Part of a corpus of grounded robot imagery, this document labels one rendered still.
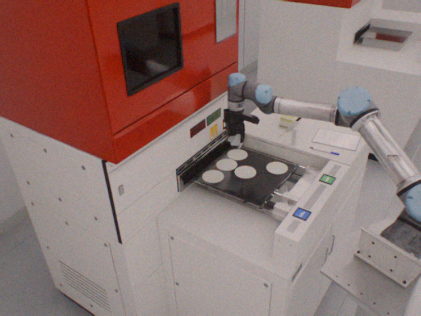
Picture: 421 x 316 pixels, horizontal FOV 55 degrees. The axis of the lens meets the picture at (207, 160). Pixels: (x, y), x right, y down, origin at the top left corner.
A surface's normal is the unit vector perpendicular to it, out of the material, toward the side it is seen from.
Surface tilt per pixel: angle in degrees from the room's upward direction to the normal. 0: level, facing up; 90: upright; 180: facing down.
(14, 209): 90
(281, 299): 90
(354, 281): 0
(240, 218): 0
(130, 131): 90
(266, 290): 90
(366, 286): 0
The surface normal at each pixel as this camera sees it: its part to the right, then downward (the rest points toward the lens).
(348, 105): -0.45, -0.35
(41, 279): -0.03, -0.83
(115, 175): 0.82, 0.30
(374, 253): -0.78, 0.37
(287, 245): -0.57, 0.47
